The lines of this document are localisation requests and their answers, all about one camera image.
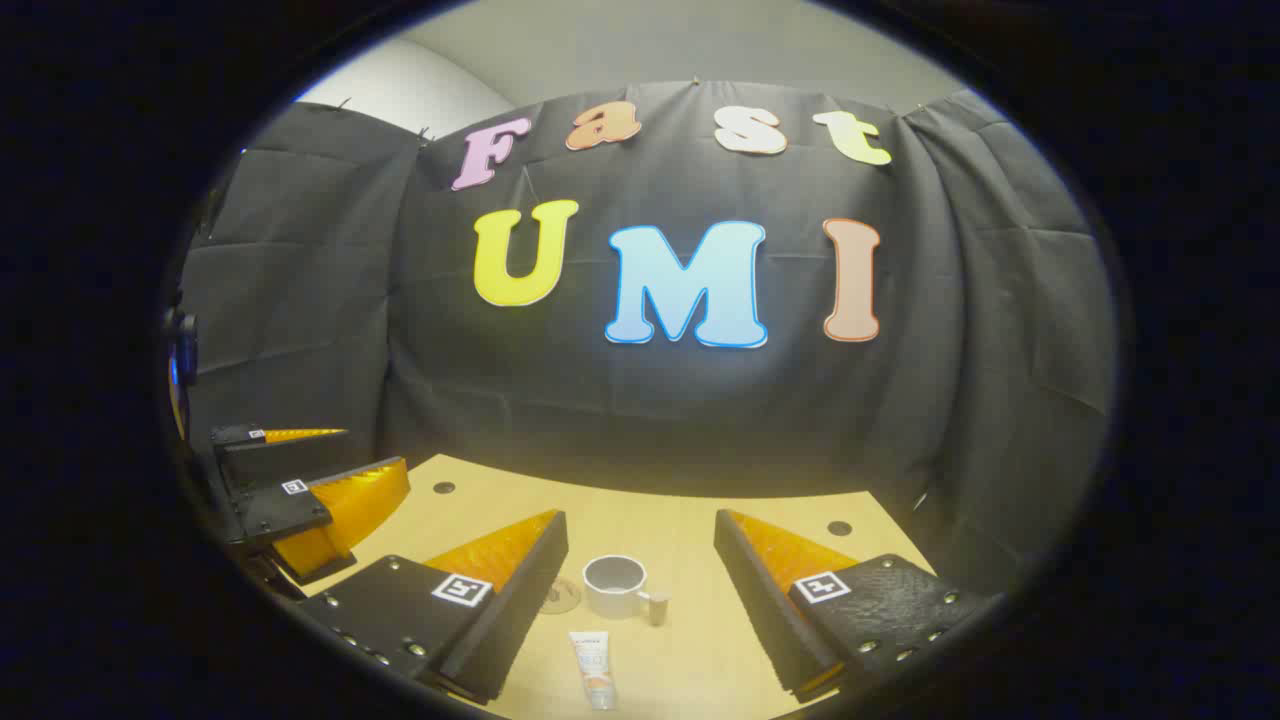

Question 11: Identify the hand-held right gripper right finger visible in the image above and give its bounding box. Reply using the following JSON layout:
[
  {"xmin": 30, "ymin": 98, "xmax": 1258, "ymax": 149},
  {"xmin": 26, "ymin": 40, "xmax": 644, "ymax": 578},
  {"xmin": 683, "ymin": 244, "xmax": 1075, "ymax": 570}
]
[{"xmin": 714, "ymin": 508, "xmax": 1006, "ymax": 703}]

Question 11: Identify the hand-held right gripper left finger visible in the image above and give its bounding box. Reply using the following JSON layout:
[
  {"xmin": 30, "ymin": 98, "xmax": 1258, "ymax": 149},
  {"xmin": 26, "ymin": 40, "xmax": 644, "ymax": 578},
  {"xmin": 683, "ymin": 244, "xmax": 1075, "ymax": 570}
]
[{"xmin": 300, "ymin": 510, "xmax": 569, "ymax": 706}]

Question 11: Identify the white cup with wooden handle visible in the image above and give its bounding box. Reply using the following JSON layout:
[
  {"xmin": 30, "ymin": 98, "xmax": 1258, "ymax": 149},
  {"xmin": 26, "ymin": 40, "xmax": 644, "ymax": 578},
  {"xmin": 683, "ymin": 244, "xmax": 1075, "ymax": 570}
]
[{"xmin": 582, "ymin": 555, "xmax": 671, "ymax": 627}]

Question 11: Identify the white toothpaste tube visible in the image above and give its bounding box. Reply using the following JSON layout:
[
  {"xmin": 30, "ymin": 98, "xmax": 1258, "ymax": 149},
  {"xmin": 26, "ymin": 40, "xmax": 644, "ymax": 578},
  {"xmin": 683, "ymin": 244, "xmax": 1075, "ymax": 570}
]
[{"xmin": 568, "ymin": 630, "xmax": 619, "ymax": 711}]

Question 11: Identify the wooden desktop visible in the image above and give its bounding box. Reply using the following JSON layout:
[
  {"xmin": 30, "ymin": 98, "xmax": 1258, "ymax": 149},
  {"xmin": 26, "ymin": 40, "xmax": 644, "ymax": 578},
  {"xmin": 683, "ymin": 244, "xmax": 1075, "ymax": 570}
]
[{"xmin": 300, "ymin": 455, "xmax": 941, "ymax": 720}]

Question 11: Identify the black backdrop cloth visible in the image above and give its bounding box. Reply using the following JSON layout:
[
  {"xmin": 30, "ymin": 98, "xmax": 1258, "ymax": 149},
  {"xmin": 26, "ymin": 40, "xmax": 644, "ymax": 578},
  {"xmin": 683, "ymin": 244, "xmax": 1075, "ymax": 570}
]
[{"xmin": 175, "ymin": 80, "xmax": 1116, "ymax": 601}]

